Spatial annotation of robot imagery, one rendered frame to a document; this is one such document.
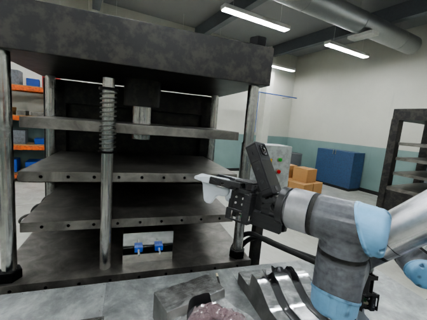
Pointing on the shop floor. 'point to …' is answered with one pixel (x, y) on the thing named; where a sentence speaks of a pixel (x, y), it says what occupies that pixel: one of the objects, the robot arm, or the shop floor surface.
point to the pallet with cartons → (304, 178)
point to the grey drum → (296, 159)
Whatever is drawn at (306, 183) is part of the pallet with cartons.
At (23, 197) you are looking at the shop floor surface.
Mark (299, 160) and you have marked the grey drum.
